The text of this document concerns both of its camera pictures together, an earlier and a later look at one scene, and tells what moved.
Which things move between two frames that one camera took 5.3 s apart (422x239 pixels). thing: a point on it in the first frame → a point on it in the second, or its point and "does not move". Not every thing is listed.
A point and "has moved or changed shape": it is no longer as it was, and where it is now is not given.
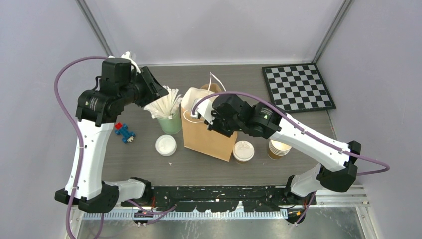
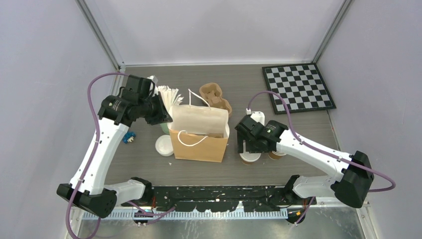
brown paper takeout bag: x=197 y=136 has moved or changed shape
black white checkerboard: x=297 y=88 does not move
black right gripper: x=214 y=127 → x=241 y=145
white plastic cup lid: x=243 y=151 has moved or changed shape
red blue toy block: x=122 y=130 does not move
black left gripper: x=155 y=90 → x=162 y=116
